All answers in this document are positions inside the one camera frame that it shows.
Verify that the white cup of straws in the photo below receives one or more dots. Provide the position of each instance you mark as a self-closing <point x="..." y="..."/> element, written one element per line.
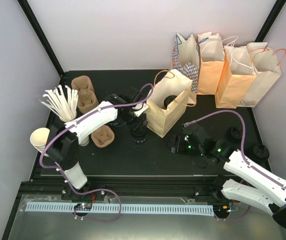
<point x="62" y="101"/>

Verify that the black cup lids stack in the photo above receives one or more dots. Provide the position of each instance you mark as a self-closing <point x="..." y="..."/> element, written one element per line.
<point x="259" y="152"/>

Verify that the blue patterned paper bag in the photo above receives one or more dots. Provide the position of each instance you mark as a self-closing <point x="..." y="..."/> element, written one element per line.
<point x="186" y="59"/>

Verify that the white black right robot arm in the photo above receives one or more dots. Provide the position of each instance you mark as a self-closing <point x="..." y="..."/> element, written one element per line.
<point x="264" y="190"/>

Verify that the beige paper bag orange handles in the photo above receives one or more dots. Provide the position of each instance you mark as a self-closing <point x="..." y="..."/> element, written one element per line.
<point x="267" y="67"/>

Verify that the brown pulp carrier on table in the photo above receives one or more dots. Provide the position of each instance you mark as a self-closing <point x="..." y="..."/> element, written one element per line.
<point x="103" y="136"/>

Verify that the cream paper bag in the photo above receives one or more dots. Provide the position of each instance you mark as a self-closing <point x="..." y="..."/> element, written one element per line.
<point x="160" y="119"/>

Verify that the orange paper bag blue handles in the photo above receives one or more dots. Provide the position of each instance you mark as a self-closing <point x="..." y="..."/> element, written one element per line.
<point x="212" y="60"/>

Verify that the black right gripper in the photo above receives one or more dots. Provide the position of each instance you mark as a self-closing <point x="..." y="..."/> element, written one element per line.
<point x="177" y="146"/>

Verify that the black paper cup with lid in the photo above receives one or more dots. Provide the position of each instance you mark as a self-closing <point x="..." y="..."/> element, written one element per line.
<point x="139" y="136"/>

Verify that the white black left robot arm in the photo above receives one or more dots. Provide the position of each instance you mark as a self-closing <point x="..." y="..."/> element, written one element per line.
<point x="63" y="142"/>

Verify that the orange paper bag white handles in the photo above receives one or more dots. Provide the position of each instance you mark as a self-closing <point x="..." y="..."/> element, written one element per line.
<point x="237" y="76"/>

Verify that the brown pulp cup carrier stack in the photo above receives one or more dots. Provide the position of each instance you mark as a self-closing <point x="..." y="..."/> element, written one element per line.
<point x="87" y="100"/>

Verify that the light blue cable duct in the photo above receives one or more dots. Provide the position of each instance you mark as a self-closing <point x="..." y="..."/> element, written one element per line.
<point x="115" y="208"/>

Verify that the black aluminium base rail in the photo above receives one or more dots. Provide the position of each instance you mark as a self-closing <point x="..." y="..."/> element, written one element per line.
<point x="202" y="189"/>

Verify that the kraft paper cup stack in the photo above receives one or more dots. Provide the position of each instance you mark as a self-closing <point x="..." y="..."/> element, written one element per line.
<point x="39" y="138"/>

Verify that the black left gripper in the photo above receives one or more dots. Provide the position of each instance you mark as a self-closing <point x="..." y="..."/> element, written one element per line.
<point x="135" y="126"/>

